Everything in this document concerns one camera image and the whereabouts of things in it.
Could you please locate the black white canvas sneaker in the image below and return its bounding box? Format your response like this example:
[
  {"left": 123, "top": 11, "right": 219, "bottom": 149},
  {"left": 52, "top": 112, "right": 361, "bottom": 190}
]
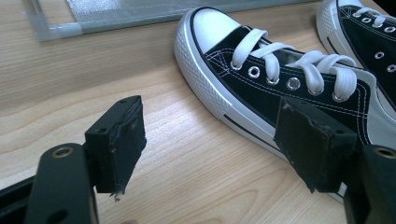
[
  {"left": 316, "top": 0, "right": 396, "bottom": 110},
  {"left": 173, "top": 7, "right": 396, "bottom": 204}
]

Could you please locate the metal frame shoe rack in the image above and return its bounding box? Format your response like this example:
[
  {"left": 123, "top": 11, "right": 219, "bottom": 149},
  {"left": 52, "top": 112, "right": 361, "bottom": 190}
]
[{"left": 22, "top": 0, "right": 323, "bottom": 43}]

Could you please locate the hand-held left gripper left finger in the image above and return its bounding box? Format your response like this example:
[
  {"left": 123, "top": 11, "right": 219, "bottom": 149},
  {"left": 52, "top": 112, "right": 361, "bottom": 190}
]
[{"left": 84, "top": 94, "right": 148, "bottom": 200}]

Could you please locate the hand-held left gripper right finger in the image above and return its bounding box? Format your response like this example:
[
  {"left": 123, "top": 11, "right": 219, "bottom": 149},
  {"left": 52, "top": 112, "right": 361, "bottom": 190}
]
[{"left": 273, "top": 96, "right": 359, "bottom": 194}]

